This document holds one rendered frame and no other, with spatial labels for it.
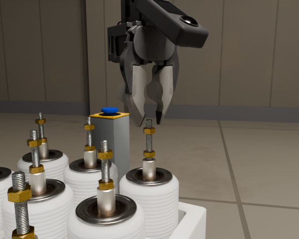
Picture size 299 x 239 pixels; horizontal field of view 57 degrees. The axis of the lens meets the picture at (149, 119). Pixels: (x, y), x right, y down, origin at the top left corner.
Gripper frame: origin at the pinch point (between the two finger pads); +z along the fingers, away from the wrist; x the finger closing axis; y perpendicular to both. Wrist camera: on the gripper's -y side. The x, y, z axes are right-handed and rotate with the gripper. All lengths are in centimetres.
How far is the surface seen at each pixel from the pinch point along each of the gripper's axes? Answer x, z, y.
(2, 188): 19.8, 10.5, 11.6
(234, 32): -163, -36, 113
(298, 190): -71, 35, 10
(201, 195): -41, 35, 27
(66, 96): -61, 18, 221
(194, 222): -5.2, 16.9, -4.7
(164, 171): -3.1, 9.6, 0.5
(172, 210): -1.1, 14.0, -3.9
